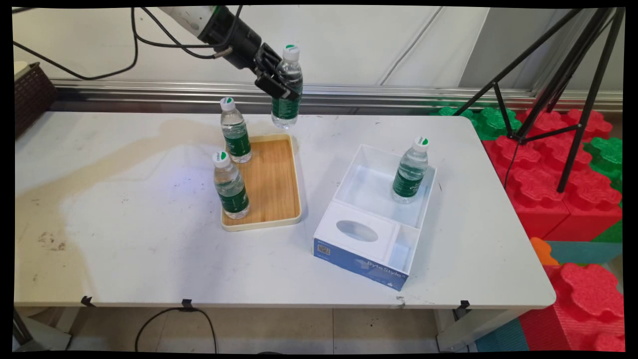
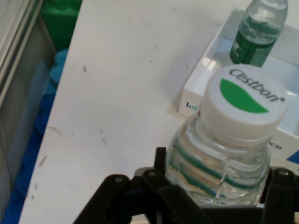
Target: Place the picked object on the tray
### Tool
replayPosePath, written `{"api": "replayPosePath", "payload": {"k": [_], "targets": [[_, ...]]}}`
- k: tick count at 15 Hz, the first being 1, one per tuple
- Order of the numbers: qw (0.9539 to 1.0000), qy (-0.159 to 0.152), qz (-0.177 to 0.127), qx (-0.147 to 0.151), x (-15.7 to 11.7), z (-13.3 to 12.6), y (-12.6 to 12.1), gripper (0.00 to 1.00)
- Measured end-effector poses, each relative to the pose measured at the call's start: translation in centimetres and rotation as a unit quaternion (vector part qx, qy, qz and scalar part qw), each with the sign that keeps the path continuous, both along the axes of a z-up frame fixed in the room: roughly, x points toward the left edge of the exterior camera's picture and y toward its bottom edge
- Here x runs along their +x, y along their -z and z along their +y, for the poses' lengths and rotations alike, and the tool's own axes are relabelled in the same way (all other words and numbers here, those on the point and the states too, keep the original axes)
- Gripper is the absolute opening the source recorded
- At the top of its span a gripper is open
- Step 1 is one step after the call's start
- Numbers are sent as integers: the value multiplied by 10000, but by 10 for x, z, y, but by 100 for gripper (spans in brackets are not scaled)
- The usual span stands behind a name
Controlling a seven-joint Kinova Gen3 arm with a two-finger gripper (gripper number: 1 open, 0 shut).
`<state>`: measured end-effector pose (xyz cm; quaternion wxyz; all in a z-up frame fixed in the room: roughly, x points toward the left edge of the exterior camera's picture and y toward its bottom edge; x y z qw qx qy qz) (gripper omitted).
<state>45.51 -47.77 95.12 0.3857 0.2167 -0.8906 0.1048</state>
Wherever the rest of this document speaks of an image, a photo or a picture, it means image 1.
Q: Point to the black tripod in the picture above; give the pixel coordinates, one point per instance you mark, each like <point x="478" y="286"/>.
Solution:
<point x="590" y="99"/>

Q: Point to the clear green-label water bottle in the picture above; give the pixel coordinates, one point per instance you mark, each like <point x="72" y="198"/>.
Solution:
<point x="231" y="192"/>
<point x="409" y="177"/>
<point x="237" y="139"/>
<point x="288" y="107"/>

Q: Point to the white and blue cardboard box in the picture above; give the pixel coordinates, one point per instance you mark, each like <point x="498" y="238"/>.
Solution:
<point x="349" y="252"/>

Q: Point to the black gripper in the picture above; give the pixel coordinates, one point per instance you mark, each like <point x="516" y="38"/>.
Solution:
<point x="232" y="40"/>

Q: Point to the orange foam piece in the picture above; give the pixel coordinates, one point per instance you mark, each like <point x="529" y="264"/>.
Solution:
<point x="541" y="252"/>

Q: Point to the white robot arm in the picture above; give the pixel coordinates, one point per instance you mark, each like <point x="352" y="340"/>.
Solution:
<point x="184" y="17"/>

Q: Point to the brown wicker basket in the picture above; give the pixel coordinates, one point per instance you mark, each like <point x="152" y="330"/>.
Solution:
<point x="32" y="99"/>

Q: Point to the blue foam mat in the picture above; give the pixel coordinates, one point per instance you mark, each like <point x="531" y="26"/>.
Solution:
<point x="501" y="336"/>

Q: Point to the red foam block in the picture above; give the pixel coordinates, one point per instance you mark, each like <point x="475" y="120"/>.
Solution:
<point x="523" y="179"/>
<point x="583" y="299"/>
<point x="593" y="204"/>
<point x="563" y="124"/>

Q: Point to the green foam block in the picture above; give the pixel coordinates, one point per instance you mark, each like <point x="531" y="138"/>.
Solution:
<point x="605" y="157"/>
<point x="610" y="233"/>
<point x="486" y="122"/>

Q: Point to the wooden tray with cream rim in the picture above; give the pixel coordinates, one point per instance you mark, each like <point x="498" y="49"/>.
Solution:
<point x="271" y="184"/>

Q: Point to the teal foam mat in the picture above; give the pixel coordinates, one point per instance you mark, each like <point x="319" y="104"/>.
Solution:
<point x="588" y="252"/>

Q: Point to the white table leg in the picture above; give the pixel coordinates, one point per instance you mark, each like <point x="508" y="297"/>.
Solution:
<point x="473" y="326"/>

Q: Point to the silver metal wall rail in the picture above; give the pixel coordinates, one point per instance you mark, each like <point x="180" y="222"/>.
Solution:
<point x="398" y="94"/>

